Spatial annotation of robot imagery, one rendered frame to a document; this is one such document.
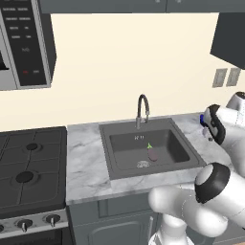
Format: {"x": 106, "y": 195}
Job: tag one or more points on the grey drawer front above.
{"x": 124, "y": 207}

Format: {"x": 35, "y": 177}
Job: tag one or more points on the dark grey upper cupboard run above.
{"x": 127, "y": 5}

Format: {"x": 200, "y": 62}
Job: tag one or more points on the purple eggplant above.
{"x": 152, "y": 154}

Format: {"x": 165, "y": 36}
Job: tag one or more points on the silver and black microwave oven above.
{"x": 28, "y": 41}

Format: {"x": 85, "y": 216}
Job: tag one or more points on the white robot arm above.
{"x": 191, "y": 204}

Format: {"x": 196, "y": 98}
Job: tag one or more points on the dark grey wall cupboard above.
{"x": 231, "y": 38}

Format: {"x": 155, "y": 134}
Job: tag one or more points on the black gas hob stove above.
{"x": 41, "y": 188}

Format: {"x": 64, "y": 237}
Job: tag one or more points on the dark grey sink basin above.
{"x": 127, "y": 127}

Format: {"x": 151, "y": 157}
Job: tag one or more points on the small blue object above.
{"x": 201, "y": 119}

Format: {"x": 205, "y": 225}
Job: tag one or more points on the black and silver faucet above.
{"x": 142, "y": 102}

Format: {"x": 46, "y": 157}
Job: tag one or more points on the grey wall outlet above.
{"x": 233, "y": 77}
{"x": 219, "y": 77}

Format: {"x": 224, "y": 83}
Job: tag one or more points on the grey cupboard door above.
{"x": 115, "y": 233}

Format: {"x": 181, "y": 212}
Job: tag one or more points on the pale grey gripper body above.
{"x": 208, "y": 133}

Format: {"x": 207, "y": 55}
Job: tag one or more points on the black stove knob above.
{"x": 24, "y": 224}
{"x": 1, "y": 228}
{"x": 52, "y": 219}

